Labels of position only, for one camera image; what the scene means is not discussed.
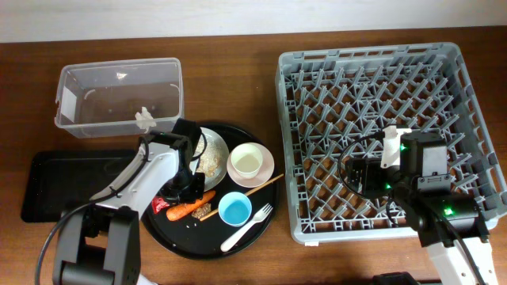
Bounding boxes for rice and peanut shells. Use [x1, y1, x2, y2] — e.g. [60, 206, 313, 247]
[196, 138, 221, 178]

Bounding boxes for red snack wrapper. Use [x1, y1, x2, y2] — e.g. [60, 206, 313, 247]
[151, 196, 170, 215]

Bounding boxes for grey plate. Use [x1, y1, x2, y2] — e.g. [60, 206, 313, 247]
[190, 127, 229, 192]

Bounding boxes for blue cup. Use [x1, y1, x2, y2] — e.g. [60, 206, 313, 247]
[218, 192, 252, 227]

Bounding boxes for white cup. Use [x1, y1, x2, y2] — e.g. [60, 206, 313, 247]
[231, 143, 263, 179]

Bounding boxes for white tissue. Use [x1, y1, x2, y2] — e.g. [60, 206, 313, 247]
[135, 107, 157, 134]

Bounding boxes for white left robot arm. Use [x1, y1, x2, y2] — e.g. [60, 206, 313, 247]
[43, 119, 204, 284]

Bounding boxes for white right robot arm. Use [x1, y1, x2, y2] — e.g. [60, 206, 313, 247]
[338, 131, 497, 284]

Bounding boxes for grey dishwasher rack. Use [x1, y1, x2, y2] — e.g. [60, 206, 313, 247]
[275, 42, 506, 245]

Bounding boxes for orange carrot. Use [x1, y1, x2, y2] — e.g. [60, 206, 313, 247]
[166, 190, 215, 222]

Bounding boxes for brown food scrap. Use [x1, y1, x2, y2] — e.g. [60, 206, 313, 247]
[192, 203, 212, 219]

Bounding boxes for wooden chopstick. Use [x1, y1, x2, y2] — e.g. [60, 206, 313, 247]
[199, 173, 285, 222]

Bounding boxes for round black tray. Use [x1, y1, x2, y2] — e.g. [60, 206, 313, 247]
[142, 121, 281, 260]

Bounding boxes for white plastic fork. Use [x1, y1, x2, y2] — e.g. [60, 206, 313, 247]
[220, 203, 273, 252]

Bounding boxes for clear plastic bin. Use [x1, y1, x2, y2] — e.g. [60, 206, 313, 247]
[54, 58, 185, 139]

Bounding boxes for black rectangular tray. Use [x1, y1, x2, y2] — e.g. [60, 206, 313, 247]
[21, 150, 136, 222]

